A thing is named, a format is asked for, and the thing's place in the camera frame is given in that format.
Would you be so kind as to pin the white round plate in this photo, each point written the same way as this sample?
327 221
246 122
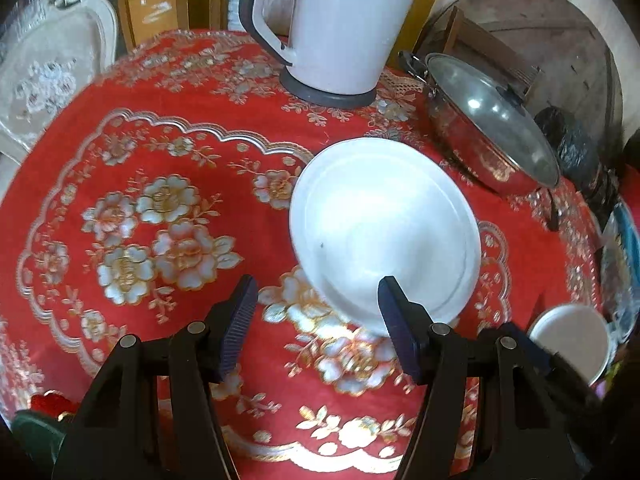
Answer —
380 210

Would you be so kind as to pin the blue plastic bag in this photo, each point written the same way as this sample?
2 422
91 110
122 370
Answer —
622 255

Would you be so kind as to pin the black plastic bag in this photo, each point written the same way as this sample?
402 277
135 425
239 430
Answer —
575 145

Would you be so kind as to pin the white ornate chair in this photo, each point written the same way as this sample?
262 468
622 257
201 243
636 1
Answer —
55 60

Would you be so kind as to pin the red floral tablecloth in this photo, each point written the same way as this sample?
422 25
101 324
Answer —
150 135

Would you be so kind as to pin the steel pot with glass lid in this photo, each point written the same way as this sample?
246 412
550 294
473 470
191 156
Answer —
495 117

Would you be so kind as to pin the cardboard box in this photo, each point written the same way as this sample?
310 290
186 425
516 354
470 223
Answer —
155 5

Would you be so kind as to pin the round wooden tabletop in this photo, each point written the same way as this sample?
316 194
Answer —
550 25

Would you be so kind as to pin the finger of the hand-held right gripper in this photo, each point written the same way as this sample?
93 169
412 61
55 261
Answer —
540 352

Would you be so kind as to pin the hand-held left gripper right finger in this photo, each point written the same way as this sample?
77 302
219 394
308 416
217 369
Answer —
400 330

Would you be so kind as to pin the stainless steel pot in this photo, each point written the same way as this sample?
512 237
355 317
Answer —
465 152

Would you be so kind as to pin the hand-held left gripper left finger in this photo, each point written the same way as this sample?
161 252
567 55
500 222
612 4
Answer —
235 330

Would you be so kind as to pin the white electric kettle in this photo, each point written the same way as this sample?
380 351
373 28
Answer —
345 25

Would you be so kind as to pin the red glass plate with sticker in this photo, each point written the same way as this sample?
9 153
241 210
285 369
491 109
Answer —
47 402

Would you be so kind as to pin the green plastic bowl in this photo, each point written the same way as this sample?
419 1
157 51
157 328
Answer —
35 435

